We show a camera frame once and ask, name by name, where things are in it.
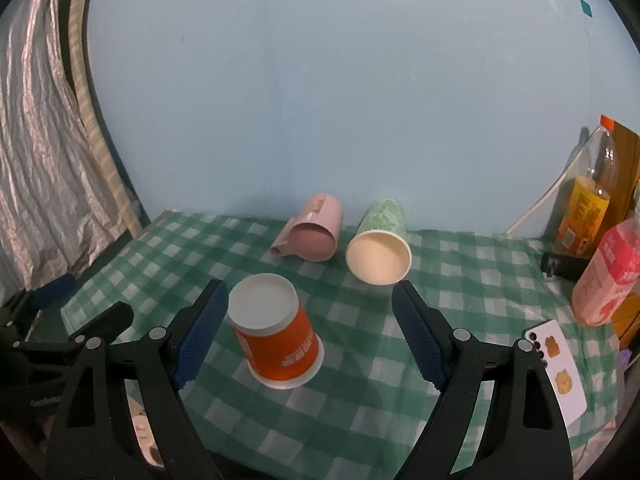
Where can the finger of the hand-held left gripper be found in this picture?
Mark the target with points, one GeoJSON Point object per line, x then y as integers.
{"type": "Point", "coordinates": [107, 317]}
{"type": "Point", "coordinates": [55, 288]}

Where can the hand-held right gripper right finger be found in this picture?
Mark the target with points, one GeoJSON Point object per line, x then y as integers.
{"type": "Point", "coordinates": [420, 340]}

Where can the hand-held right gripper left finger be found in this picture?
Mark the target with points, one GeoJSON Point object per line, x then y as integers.
{"type": "Point", "coordinates": [200, 340]}

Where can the orange paper cup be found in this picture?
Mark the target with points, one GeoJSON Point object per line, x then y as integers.
{"type": "Point", "coordinates": [280, 345]}

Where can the green patterned paper cup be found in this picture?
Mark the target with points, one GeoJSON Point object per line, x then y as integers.
{"type": "Point", "coordinates": [385, 220]}

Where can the green checked tablecloth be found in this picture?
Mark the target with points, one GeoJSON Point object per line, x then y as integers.
{"type": "Point", "coordinates": [350, 360]}

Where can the striped cloth strip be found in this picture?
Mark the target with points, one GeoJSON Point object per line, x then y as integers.
{"type": "Point", "coordinates": [100, 150]}

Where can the white phone with stickers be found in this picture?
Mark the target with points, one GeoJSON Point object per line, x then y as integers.
{"type": "Point", "coordinates": [565, 360]}

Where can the silver foil curtain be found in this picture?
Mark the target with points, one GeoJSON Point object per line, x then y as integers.
{"type": "Point", "coordinates": [40, 135]}

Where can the pink mug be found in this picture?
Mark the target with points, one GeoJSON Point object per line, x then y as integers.
{"type": "Point", "coordinates": [320, 220]}

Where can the black cylindrical object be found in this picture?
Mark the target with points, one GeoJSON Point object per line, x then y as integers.
{"type": "Point", "coordinates": [565, 266]}

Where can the pink drink bottle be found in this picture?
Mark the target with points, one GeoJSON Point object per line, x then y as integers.
{"type": "Point", "coordinates": [600, 280]}

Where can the orange drink bottle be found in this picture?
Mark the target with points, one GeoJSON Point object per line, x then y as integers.
{"type": "Point", "coordinates": [582, 210]}

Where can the wooden board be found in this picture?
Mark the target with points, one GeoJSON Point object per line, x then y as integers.
{"type": "Point", "coordinates": [629, 160]}

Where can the blue wall sticker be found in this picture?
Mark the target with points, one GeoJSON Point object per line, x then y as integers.
{"type": "Point", "coordinates": [586, 7]}

